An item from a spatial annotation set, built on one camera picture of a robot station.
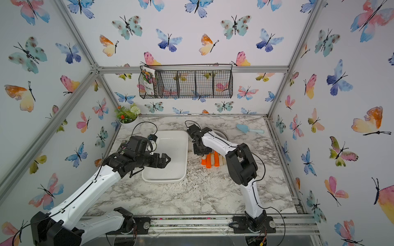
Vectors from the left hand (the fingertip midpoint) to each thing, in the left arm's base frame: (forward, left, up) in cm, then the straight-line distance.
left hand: (164, 157), depth 78 cm
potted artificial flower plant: (+32, +29, -3) cm, 43 cm away
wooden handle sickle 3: (+6, -32, -15) cm, 36 cm away
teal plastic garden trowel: (+31, -52, -17) cm, 63 cm away
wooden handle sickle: (+7, -20, -12) cm, 24 cm away
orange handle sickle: (+6, -23, -16) cm, 29 cm away
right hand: (+11, -20, -12) cm, 25 cm away
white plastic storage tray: (+23, 0, -22) cm, 31 cm away
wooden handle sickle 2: (+7, -25, -16) cm, 31 cm away
